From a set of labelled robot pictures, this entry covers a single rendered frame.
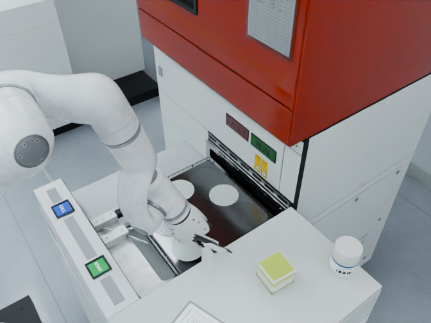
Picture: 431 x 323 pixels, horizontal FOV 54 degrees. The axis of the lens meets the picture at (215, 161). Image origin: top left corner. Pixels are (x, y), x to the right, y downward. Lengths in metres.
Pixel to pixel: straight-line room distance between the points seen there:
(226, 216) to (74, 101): 0.73
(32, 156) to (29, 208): 2.11
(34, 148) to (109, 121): 0.17
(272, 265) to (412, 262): 1.54
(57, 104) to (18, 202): 2.10
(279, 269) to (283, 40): 0.56
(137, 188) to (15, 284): 1.62
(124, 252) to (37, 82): 0.67
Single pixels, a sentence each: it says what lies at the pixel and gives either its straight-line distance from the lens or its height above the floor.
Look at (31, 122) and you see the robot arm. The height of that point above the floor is 1.54.
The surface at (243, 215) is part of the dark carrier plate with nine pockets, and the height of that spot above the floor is 0.90.
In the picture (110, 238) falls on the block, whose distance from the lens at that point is 1.36.
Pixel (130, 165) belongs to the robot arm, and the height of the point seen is 1.32.
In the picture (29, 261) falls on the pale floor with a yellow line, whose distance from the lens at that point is 2.58.
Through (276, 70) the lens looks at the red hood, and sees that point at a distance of 1.06.
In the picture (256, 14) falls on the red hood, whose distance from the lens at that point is 1.07.
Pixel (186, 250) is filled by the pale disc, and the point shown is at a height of 0.90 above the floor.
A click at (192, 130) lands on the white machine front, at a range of 1.70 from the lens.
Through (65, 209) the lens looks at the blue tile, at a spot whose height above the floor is 0.96.
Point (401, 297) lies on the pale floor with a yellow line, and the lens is 2.43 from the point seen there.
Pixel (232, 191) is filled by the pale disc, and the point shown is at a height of 0.90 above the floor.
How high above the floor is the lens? 1.96
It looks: 43 degrees down
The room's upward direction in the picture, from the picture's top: 1 degrees counter-clockwise
